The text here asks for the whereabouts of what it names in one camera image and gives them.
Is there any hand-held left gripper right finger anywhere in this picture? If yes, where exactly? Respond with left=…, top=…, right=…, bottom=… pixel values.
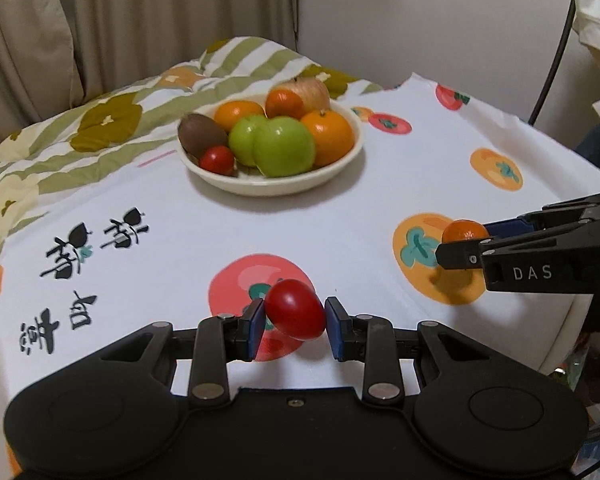
left=324, top=296, right=492, bottom=405

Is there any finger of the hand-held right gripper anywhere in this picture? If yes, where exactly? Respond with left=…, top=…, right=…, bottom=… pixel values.
left=486, top=191, right=600, bottom=238
left=436, top=215, right=600, bottom=271

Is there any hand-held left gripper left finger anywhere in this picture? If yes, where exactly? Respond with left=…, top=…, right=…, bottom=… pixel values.
left=100, top=299, right=267, bottom=406

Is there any orange cherry tomato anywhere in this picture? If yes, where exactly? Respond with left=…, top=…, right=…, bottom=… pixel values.
left=441, top=219, right=490, bottom=244

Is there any red cherry tomato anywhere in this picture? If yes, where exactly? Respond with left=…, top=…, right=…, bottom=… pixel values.
left=264, top=279, right=327, bottom=340
left=199, top=146, right=236, bottom=176

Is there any cream ceramic bowl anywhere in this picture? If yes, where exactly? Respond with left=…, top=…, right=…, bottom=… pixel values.
left=177, top=92, right=365, bottom=197

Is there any large orange with stem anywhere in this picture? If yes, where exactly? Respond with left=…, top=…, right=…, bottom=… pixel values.
left=300, top=109, right=356, bottom=169

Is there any green apple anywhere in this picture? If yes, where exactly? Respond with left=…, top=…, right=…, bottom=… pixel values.
left=228, top=114, right=270, bottom=169
left=253, top=116, right=315, bottom=179

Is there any brown kiwi with sticker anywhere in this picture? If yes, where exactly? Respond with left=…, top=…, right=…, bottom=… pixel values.
left=177, top=113, right=230, bottom=159

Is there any medium orange mandarin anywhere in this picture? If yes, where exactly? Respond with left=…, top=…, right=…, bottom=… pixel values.
left=213, top=100, right=266, bottom=134

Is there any white persimmon-print tablecloth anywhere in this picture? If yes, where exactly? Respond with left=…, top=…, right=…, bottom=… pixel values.
left=0, top=72, right=600, bottom=480

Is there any black metal stand pole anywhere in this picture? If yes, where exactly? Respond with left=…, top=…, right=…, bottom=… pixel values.
left=527, top=0, right=578, bottom=126

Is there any yellow-red apple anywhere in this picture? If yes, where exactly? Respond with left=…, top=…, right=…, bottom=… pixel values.
left=279, top=76, right=332, bottom=115

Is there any small dark orange mandarin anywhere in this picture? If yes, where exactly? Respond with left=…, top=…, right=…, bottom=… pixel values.
left=265, top=88, right=309, bottom=122

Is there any beige curtain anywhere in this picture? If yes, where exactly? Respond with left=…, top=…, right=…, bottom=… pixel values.
left=0, top=0, right=302, bottom=161

